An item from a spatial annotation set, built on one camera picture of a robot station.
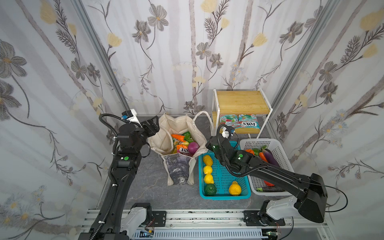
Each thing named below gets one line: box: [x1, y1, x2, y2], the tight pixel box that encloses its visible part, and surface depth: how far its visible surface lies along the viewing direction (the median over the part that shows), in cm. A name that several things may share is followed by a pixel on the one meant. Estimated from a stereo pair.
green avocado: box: [204, 183, 217, 197], surface depth 81 cm
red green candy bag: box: [219, 114, 239, 129], surface depth 95 cm
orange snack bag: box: [176, 144, 193, 157], surface depth 88 cm
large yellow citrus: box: [229, 181, 242, 196], surface depth 80 cm
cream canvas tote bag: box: [147, 111, 214, 186], surface depth 85 cm
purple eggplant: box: [262, 149, 280, 167], surface depth 94 cm
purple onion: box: [188, 142, 200, 155], surface depth 85 cm
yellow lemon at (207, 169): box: [203, 165, 213, 175], surface depth 88 cm
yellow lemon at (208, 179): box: [204, 173, 214, 184], surface depth 86 cm
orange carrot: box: [171, 134, 186, 143], surface depth 93 cm
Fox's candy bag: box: [238, 114, 261, 129], surface depth 95 cm
